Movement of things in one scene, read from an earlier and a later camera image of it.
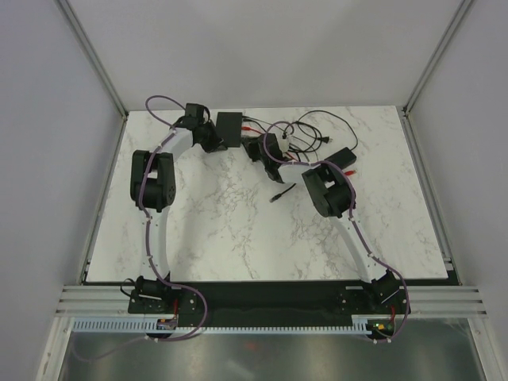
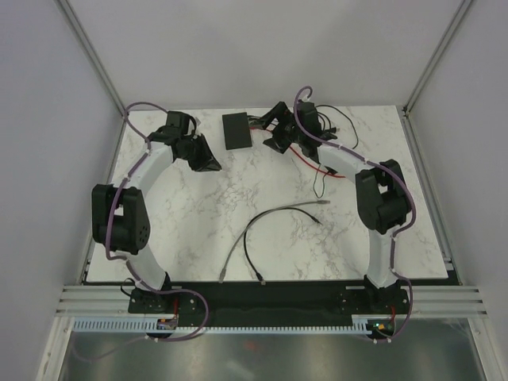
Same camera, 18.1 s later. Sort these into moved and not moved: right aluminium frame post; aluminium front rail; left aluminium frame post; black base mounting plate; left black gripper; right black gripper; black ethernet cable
Moved: right black gripper; left black gripper; black ethernet cable
Not moved: left aluminium frame post; aluminium front rail; black base mounting plate; right aluminium frame post
